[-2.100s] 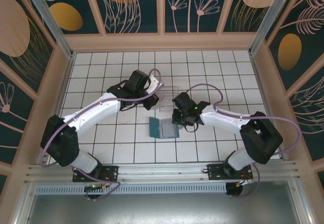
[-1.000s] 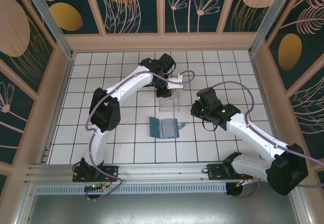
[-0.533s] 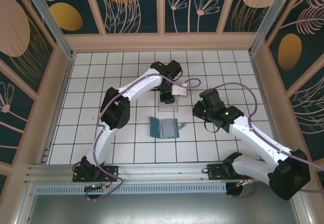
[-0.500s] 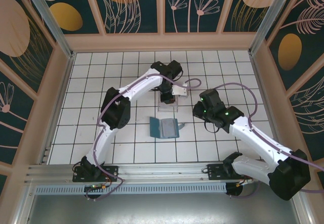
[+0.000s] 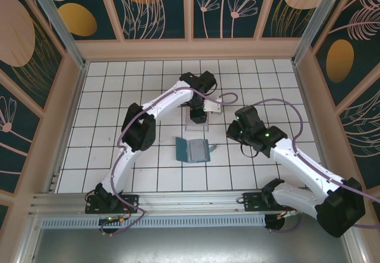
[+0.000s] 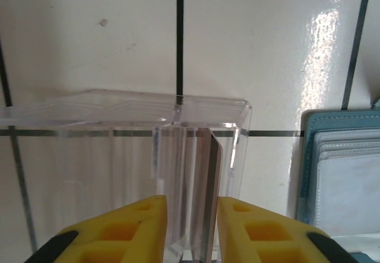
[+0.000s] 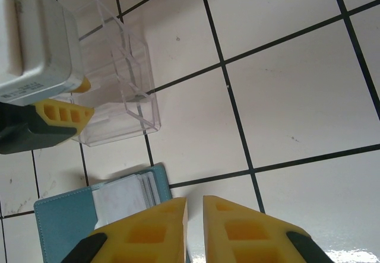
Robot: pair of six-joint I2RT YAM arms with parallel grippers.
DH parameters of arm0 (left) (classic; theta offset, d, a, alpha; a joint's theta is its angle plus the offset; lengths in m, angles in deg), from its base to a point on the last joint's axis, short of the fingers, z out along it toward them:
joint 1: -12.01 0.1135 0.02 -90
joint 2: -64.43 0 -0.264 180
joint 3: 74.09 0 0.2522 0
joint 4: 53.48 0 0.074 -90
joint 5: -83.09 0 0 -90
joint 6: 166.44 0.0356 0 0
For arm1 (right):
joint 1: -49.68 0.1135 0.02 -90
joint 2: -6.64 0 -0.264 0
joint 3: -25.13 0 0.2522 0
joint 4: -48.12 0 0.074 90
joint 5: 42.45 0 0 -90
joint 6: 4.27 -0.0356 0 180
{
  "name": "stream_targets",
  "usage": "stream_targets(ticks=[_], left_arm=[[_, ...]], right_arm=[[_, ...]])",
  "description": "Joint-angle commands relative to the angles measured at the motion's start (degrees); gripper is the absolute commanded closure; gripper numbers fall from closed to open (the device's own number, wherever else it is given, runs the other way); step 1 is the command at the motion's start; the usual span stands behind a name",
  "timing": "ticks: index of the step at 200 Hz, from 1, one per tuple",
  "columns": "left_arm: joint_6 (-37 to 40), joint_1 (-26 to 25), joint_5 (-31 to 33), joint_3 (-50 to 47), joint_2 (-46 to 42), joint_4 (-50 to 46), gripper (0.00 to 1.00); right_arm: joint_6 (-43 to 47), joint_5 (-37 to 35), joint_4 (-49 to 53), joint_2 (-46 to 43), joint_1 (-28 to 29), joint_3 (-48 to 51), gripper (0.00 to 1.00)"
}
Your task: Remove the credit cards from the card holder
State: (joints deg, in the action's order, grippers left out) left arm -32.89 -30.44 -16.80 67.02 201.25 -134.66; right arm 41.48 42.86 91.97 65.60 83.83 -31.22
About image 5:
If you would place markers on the teal leather card holder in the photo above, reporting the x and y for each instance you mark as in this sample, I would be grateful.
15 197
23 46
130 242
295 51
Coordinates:
182 150

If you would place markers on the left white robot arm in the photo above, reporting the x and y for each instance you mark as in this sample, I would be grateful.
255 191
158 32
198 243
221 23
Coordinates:
166 102

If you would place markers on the grey metal sheet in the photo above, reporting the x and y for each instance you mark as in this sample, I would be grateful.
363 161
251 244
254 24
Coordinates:
190 245

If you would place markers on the wiring board with green light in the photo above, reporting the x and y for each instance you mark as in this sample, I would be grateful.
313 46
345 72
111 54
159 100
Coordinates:
111 219

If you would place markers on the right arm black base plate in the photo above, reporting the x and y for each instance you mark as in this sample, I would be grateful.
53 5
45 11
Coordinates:
252 200

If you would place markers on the aluminium frame rail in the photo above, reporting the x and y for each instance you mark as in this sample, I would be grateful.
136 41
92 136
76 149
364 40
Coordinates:
190 200

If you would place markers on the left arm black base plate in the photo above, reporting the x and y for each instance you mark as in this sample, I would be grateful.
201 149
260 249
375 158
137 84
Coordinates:
130 200

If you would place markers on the aluminium corner post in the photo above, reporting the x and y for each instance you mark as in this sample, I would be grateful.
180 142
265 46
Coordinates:
56 16
314 19

